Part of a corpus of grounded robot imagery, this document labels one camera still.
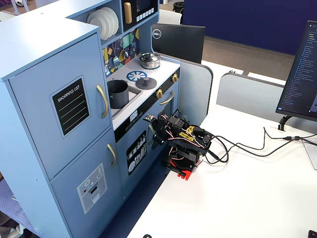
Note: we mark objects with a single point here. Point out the silver monitor stand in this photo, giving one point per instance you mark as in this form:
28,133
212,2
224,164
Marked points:
312,156

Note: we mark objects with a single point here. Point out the gray desk divider panel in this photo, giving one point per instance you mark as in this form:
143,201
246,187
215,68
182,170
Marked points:
195,89
247,96

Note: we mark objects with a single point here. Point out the dark gray tall pot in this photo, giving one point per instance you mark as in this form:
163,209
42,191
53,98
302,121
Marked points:
119,95

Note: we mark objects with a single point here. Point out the monitor with lit screen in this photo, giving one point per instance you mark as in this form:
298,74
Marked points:
301,74

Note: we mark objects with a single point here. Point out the black Dell monitor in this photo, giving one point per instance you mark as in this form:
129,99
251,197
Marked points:
180,42

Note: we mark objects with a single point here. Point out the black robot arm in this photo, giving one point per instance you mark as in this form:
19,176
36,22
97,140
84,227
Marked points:
195,142

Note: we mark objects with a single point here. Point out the gold stove knob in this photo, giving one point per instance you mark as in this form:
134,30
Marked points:
175,77
159,93

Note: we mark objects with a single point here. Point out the light blue toy kitchen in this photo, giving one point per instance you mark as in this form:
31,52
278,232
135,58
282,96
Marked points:
37,74

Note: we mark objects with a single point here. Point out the small wrist camera board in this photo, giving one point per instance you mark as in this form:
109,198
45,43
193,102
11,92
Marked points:
149,118

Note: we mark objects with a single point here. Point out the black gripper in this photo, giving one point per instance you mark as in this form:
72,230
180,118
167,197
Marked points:
157,135

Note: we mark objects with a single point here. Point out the small metal toy spoon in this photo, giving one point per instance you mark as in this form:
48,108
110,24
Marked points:
133,47

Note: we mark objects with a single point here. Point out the black toy microwave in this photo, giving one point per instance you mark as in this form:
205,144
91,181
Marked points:
142,6

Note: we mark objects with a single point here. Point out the metal toy spatula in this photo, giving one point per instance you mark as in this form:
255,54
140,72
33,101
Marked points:
115,62

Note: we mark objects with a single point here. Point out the gray toy sink basin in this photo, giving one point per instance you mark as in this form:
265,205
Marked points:
135,95

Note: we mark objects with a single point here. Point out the black phone corner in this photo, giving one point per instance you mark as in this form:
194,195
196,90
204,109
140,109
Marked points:
313,234

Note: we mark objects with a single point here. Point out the black shopping list board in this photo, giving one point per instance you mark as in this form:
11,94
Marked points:
70,107

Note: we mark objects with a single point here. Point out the white toy plate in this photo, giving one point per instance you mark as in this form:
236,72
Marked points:
96,23
111,19
116,18

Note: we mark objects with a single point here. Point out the red and black arm base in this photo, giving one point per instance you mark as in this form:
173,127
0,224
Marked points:
185,171

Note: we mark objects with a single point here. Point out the metal toy ladle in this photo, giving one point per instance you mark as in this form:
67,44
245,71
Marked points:
125,53

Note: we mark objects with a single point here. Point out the white chair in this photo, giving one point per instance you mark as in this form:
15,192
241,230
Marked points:
169,17

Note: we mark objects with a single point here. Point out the shiny steel pot with lid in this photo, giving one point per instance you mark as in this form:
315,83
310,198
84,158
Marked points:
149,60

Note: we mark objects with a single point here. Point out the black trash bin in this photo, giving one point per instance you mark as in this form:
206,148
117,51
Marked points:
178,7

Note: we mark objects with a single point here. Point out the dark gray pot lid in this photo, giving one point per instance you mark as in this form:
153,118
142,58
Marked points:
146,83

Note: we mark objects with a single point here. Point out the gray water dispenser panel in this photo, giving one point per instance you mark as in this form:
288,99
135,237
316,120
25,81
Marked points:
92,188

